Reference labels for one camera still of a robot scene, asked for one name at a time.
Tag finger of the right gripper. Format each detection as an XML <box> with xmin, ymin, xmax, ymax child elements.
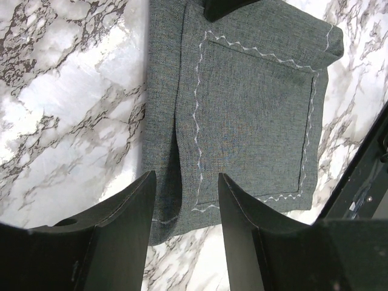
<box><xmin>204</xmin><ymin>0</ymin><xmax>258</xmax><ymax>22</ymax></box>

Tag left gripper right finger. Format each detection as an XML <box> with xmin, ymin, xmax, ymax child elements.
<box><xmin>218</xmin><ymin>173</ymin><xmax>387</xmax><ymax>290</ymax></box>

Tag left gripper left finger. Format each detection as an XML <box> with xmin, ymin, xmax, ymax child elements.
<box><xmin>1</xmin><ymin>171</ymin><xmax>156</xmax><ymax>290</ymax></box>

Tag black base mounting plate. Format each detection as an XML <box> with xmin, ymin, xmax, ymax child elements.
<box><xmin>318</xmin><ymin>105</ymin><xmax>387</xmax><ymax>219</ymax></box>

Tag grey cloth napkin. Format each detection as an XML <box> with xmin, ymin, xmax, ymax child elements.
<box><xmin>142</xmin><ymin>1</ymin><xmax>344</xmax><ymax>246</ymax></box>

